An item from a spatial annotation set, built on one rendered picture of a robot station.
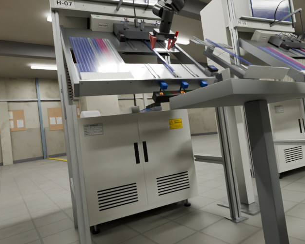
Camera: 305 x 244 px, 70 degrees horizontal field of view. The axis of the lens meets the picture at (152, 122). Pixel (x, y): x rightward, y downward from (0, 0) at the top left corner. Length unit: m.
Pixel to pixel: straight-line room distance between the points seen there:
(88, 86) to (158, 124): 0.56
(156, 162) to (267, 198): 0.65
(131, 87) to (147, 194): 0.64
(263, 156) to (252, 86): 0.30
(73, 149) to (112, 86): 0.30
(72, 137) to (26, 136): 9.07
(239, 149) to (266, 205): 0.56
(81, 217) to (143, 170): 0.49
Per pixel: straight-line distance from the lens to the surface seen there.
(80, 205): 0.92
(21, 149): 9.92
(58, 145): 10.09
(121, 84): 0.95
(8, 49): 7.00
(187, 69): 1.23
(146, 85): 0.99
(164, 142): 1.33
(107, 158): 1.22
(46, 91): 10.31
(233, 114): 1.38
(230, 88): 0.57
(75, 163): 0.89
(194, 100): 0.64
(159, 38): 1.54
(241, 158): 1.40
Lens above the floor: 0.49
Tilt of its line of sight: 3 degrees up
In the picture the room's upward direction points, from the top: 7 degrees counter-clockwise
